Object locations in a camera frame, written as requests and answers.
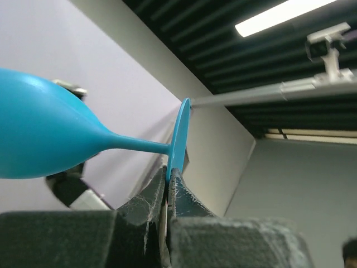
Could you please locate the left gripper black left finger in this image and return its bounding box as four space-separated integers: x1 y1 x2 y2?
1 167 166 267

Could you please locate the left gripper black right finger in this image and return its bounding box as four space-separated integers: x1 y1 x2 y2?
167 169 314 267

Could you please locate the blue plastic wine glass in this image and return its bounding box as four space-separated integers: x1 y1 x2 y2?
1 69 191 179

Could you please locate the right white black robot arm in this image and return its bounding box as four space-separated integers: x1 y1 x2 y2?
45 162 113 210

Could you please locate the ceiling light strip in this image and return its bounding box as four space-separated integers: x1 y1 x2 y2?
235 0 334 37

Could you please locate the white overhead camera on mount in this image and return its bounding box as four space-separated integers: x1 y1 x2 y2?
305 22 354 84

